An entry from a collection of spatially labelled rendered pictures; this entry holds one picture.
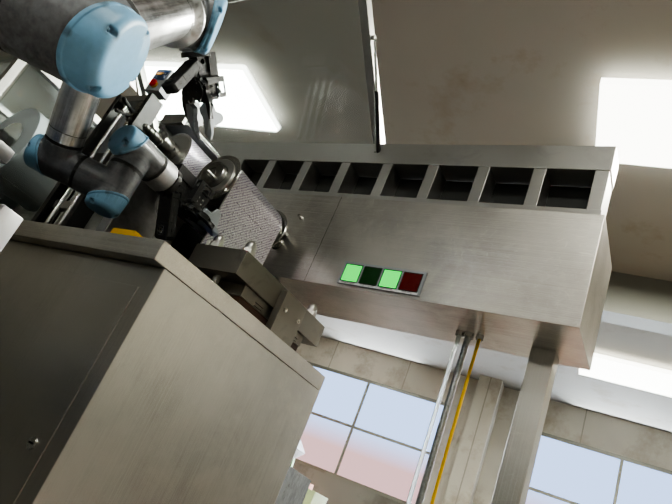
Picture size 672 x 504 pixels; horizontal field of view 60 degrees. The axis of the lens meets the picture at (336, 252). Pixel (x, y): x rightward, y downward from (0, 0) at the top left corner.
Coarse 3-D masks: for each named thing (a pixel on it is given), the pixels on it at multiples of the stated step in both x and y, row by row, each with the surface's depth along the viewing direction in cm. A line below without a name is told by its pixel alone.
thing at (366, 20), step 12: (228, 0) 196; (240, 0) 194; (360, 0) 171; (360, 12) 172; (372, 12) 173; (360, 24) 174; (372, 24) 174; (372, 36) 173; (372, 48) 175; (372, 60) 176; (372, 72) 178; (144, 84) 235; (372, 84) 179; (372, 96) 181; (372, 108) 182; (372, 120) 184; (372, 132) 186
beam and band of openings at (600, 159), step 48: (240, 144) 216; (288, 144) 204; (336, 144) 193; (384, 144) 183; (432, 144) 175; (288, 192) 190; (336, 192) 181; (384, 192) 175; (432, 192) 167; (480, 192) 158; (528, 192) 151; (576, 192) 153
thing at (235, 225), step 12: (228, 204) 151; (228, 216) 151; (240, 216) 155; (228, 228) 152; (240, 228) 156; (252, 228) 160; (204, 240) 145; (228, 240) 152; (240, 240) 156; (252, 240) 160; (264, 240) 164; (264, 252) 165
